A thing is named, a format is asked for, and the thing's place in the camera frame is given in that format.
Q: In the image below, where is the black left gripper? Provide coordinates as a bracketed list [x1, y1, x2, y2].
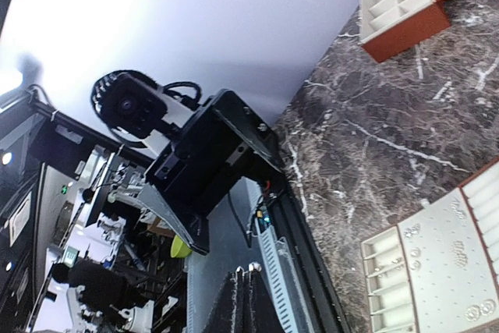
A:
[146, 89, 283, 218]

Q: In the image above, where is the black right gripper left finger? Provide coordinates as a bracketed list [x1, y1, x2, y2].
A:
[203, 267, 244, 333]

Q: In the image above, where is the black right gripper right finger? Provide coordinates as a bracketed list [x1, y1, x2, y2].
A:
[247, 263, 284, 333]

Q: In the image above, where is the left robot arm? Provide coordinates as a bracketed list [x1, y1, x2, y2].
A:
[30, 90, 281, 332]

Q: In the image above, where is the flat white jewelry tray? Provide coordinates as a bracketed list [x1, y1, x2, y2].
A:
[360, 160, 498, 332]

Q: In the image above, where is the red wooden jewelry box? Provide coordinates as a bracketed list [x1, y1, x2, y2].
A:
[359, 0, 451, 63]

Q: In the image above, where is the white slotted cable duct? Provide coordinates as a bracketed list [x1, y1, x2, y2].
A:
[186, 198, 313, 332]

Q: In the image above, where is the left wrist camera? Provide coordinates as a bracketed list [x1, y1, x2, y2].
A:
[90, 69, 202, 149]

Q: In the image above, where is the black front table rail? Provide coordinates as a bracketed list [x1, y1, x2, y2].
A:
[268, 179, 350, 333]

